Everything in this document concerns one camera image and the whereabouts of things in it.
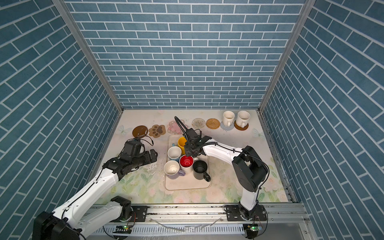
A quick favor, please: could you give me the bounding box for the yellow mug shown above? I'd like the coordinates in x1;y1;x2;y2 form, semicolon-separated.
178;137;187;155

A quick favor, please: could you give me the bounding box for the light blue mug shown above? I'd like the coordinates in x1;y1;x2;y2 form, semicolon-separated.
167;146;182;162

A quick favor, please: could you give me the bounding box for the brown round coaster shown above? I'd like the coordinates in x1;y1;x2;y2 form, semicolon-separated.
132;125;149;138
234;122;249;131

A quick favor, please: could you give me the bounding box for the pink flower coaster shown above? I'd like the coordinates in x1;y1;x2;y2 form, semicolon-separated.
167;120;183;135

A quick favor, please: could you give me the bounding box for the cork paw print coaster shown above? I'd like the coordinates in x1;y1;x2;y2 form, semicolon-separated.
148;125;167;138

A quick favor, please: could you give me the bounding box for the woven rattan round coaster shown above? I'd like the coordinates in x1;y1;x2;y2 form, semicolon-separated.
206;118;221;130

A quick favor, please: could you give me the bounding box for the light blue round coaster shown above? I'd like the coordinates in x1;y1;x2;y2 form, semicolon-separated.
220;122;234;132

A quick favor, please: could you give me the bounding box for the white speckled mug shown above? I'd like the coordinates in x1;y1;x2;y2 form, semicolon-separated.
236;111;251;127

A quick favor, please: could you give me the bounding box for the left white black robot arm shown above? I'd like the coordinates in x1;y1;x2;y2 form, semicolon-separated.
33;138;158;240

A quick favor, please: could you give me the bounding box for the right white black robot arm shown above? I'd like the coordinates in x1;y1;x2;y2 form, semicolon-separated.
183;129;269;220

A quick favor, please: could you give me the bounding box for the red mug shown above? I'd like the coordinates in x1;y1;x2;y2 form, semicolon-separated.
179;155;195;174

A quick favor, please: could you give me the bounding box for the black mug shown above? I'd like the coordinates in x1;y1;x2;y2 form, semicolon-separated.
193;160;211;182

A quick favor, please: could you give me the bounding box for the white mug purple handle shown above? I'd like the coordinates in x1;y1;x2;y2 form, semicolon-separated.
164;160;186;179

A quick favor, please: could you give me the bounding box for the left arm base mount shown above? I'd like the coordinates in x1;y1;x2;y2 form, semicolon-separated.
111;205;149;223

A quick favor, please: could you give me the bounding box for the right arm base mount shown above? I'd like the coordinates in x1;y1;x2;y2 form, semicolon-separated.
224;203;268;222

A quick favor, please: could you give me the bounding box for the aluminium front rail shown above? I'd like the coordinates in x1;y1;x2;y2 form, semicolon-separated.
132;203;310;225

